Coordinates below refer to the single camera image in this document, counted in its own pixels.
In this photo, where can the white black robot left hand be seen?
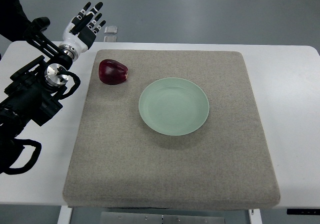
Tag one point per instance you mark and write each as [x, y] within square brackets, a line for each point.
[82, 30]

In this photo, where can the dark red apple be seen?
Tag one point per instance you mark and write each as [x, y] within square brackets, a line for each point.
[112, 72]

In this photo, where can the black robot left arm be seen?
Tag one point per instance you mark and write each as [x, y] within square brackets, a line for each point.
[35, 91]

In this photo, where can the pale green round plate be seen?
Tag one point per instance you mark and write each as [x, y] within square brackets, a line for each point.
[173, 106]

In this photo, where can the lower clear plastic floor piece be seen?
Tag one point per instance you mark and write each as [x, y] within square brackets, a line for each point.
[110, 38]

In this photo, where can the clear plastic floor piece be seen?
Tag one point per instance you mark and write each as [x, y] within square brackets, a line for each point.
[110, 38]
[111, 29]

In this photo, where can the upper clear plastic floor piece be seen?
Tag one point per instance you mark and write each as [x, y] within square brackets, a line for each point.
[111, 29]

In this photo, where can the beige fabric cushion mat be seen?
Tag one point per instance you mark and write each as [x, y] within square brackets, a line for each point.
[118, 161]

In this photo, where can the black table control panel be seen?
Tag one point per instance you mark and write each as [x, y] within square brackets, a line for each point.
[305, 212]

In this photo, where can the white table leg frame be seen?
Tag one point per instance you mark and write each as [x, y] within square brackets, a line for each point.
[65, 215]

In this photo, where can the grey metal base plate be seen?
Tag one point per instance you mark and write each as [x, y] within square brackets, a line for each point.
[135, 218]

